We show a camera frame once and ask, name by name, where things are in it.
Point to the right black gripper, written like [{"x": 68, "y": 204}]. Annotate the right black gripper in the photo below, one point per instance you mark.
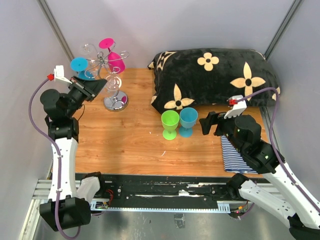
[{"x": 213, "y": 118}]

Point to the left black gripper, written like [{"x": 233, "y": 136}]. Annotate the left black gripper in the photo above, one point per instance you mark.
[{"x": 89, "y": 88}]

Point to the light blue wine glass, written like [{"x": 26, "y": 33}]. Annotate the light blue wine glass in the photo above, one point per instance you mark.
[{"x": 188, "y": 117}]

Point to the green wine glass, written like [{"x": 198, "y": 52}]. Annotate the green wine glass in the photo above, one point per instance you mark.
[{"x": 170, "y": 120}]

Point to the clear wine glass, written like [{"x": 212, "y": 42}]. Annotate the clear wine glass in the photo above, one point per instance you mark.
[
  {"x": 89, "y": 52},
  {"x": 113, "y": 84}
]

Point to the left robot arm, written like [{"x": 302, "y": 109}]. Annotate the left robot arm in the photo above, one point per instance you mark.
[{"x": 68, "y": 206}]

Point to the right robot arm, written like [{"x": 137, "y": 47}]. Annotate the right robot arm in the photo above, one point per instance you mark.
[{"x": 299, "y": 211}]

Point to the dark blue wine glass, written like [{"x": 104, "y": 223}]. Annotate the dark blue wine glass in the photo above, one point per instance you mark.
[{"x": 81, "y": 66}]

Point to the chrome wine glass rack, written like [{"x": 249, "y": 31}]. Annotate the chrome wine glass rack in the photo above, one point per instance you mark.
[{"x": 107, "y": 64}]

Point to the pink wine glass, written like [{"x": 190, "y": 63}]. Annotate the pink wine glass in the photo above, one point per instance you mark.
[{"x": 115, "y": 60}]

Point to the blue striped cloth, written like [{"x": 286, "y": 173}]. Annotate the blue striped cloth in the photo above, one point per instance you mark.
[{"x": 233, "y": 162}]

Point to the black floral pillow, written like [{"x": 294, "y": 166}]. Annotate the black floral pillow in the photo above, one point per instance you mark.
[{"x": 209, "y": 76}]

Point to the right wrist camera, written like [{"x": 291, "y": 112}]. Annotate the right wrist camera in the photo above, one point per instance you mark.
[{"x": 237, "y": 106}]

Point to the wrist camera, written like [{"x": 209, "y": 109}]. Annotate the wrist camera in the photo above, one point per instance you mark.
[
  {"x": 237, "y": 106},
  {"x": 59, "y": 75}
]

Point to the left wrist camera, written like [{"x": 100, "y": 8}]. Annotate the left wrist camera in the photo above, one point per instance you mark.
[{"x": 59, "y": 75}]

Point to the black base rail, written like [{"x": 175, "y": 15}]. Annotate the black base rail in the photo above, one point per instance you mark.
[{"x": 155, "y": 193}]

